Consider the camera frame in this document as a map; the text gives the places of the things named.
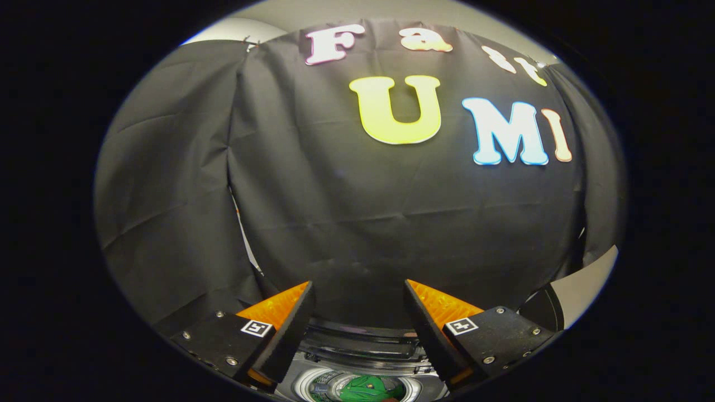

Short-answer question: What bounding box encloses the black backdrop cloth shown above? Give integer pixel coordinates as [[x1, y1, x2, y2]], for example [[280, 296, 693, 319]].
[[94, 20, 629, 337]]

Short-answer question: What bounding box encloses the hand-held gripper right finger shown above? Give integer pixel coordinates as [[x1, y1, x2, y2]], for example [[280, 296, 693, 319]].
[[403, 279, 557, 391]]

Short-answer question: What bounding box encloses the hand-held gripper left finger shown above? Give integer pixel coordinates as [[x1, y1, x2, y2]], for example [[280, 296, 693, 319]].
[[169, 280, 316, 387]]

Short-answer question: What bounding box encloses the grey washing machine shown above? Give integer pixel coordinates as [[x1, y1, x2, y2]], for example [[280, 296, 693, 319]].
[[274, 318, 454, 402]]

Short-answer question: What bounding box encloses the green polo shirt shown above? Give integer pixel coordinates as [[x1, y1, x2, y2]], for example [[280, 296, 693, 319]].
[[340, 375, 406, 402]]

